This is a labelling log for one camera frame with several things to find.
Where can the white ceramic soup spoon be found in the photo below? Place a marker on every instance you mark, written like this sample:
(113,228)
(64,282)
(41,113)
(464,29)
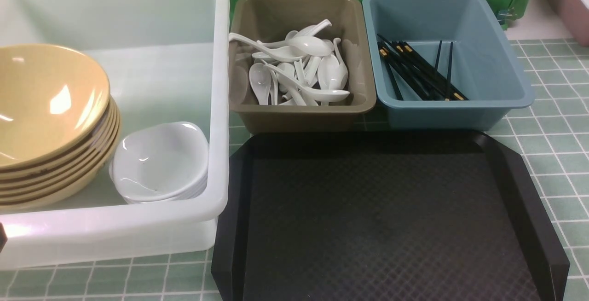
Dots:
(328,95)

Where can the white square sauce dish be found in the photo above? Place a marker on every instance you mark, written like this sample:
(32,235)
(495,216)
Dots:
(163,143)

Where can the yellow noodle bowl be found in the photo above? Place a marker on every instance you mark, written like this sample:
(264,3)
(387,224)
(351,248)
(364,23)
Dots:
(51,97)

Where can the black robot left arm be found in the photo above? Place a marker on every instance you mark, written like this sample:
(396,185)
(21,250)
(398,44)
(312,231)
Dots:
(3,237)

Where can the white spoon bowl front left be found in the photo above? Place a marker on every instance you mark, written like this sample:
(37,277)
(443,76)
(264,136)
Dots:
(260,82)

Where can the black plastic serving tray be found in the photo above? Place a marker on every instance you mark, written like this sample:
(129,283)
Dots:
(449,215)

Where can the white spoon top of pile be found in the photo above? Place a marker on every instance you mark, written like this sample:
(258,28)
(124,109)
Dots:
(303,44)

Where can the taupe plastic spoon bin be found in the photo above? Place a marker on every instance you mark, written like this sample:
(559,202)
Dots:
(270,21)

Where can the black chopsticks bundle in bin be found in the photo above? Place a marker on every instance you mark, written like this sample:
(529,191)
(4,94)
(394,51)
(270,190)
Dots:
(402,59)

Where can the stack of white sauce dishes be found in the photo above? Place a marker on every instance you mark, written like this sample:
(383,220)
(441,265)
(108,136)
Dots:
(159,182)

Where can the large white plastic tub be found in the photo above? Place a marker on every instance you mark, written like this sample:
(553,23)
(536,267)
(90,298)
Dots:
(167,61)

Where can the upright black chopstick in bin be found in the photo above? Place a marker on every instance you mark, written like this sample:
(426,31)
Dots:
(437,60)

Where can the blue plastic chopstick bin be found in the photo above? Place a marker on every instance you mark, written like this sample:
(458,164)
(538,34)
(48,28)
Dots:
(486,68)

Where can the stack of yellow bowls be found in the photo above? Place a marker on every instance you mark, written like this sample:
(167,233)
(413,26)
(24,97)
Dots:
(49,177)

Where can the green tiled table mat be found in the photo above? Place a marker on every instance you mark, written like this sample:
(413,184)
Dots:
(551,135)

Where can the white spoon long handle left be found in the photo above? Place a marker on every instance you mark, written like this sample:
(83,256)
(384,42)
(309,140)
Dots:
(283,54)

